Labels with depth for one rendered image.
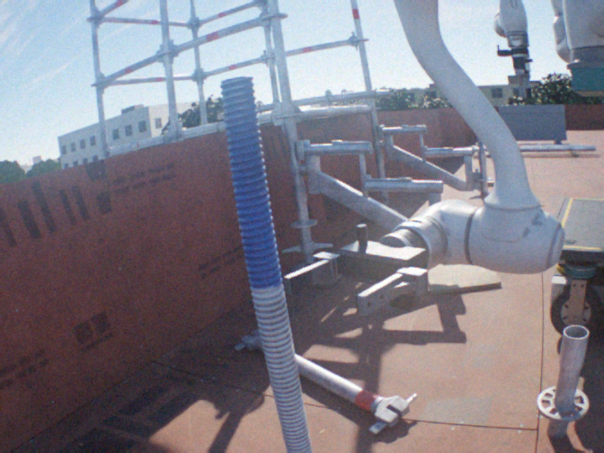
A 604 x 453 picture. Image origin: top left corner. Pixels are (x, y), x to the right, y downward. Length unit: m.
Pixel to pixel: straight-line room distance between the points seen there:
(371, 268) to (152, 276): 0.99
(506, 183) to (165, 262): 1.18
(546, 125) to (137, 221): 6.94
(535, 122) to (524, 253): 6.99
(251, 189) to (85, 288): 0.94
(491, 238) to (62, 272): 1.09
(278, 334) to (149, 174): 1.06
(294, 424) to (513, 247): 0.41
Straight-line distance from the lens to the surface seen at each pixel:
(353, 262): 0.67
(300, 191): 2.03
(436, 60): 0.75
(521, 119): 7.64
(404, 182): 1.84
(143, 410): 1.30
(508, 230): 0.69
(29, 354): 1.28
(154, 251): 1.52
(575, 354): 0.90
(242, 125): 0.48
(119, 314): 1.44
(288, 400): 0.58
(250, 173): 0.48
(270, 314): 0.52
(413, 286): 0.58
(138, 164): 1.48
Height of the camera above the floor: 0.70
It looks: 13 degrees down
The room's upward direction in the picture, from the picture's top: 8 degrees counter-clockwise
